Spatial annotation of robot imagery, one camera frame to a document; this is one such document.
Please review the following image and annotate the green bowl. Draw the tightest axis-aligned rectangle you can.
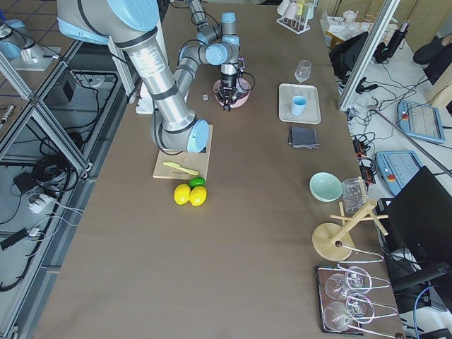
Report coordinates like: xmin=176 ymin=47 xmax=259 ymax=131
xmin=309 ymin=172 xmax=343 ymax=202

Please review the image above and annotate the upside-down wine glass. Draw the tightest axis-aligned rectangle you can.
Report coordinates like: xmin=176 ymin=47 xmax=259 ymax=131
xmin=324 ymin=266 xmax=391 ymax=301
xmin=323 ymin=292 xmax=399 ymax=335

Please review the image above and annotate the wooden mug tree stand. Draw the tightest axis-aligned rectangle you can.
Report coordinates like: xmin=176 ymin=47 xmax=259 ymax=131
xmin=312 ymin=196 xmax=388 ymax=262

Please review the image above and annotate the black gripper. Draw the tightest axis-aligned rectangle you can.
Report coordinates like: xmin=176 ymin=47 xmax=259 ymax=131
xmin=215 ymin=63 xmax=244 ymax=112

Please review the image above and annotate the wooden cutting board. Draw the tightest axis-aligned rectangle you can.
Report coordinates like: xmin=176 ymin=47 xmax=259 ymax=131
xmin=152 ymin=123 xmax=214 ymax=179

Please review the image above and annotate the pink bowl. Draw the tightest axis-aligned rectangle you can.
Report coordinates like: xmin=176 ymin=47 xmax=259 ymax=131
xmin=213 ymin=78 xmax=251 ymax=109

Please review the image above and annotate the folded grey cloth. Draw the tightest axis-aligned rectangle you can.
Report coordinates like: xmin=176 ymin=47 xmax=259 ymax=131
xmin=288 ymin=126 xmax=319 ymax=149

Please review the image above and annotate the black computer monitor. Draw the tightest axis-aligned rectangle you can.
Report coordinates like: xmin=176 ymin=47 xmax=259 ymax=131
xmin=376 ymin=165 xmax=452 ymax=269

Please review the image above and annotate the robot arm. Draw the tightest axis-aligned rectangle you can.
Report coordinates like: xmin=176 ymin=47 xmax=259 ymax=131
xmin=174 ymin=1 xmax=250 ymax=111
xmin=57 ymin=1 xmax=209 ymax=153

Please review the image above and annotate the clear glass mug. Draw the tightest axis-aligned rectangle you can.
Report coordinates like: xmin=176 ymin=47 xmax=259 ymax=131
xmin=342 ymin=177 xmax=368 ymax=213

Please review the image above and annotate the yellow-green plastic knife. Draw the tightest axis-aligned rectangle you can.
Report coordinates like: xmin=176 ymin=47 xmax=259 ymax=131
xmin=163 ymin=162 xmax=199 ymax=176

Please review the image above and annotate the green lime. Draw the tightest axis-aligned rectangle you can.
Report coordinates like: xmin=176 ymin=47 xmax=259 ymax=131
xmin=188 ymin=177 xmax=206 ymax=189

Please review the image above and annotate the pink cup on rack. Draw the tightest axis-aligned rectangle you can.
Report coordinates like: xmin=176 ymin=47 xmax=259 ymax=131
xmin=282 ymin=1 xmax=298 ymax=20

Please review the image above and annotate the light blue cup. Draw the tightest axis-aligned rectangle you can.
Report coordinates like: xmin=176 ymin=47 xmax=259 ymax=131
xmin=290 ymin=95 xmax=307 ymax=117

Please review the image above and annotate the blue teach pendant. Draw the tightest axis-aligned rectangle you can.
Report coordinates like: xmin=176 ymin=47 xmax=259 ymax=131
xmin=397 ymin=100 xmax=446 ymax=143
xmin=375 ymin=150 xmax=423 ymax=196

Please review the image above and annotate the yellow lemon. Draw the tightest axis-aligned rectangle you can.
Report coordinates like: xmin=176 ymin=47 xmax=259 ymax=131
xmin=189 ymin=186 xmax=207 ymax=206
xmin=173 ymin=184 xmax=191 ymax=205

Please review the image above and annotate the clear wine glass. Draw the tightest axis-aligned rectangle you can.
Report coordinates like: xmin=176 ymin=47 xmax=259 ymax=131
xmin=295 ymin=60 xmax=311 ymax=85

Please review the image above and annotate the cream serving tray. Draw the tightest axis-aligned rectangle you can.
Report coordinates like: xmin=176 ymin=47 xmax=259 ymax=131
xmin=278 ymin=83 xmax=321 ymax=124

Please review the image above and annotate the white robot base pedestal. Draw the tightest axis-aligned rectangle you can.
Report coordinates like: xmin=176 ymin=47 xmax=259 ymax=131
xmin=136 ymin=83 xmax=154 ymax=114

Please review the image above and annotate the white wire cup rack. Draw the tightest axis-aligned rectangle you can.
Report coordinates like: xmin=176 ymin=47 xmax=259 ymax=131
xmin=276 ymin=0 xmax=317 ymax=35

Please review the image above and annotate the black glass tray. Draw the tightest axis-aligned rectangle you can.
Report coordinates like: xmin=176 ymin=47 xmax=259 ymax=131
xmin=315 ymin=266 xmax=353 ymax=335

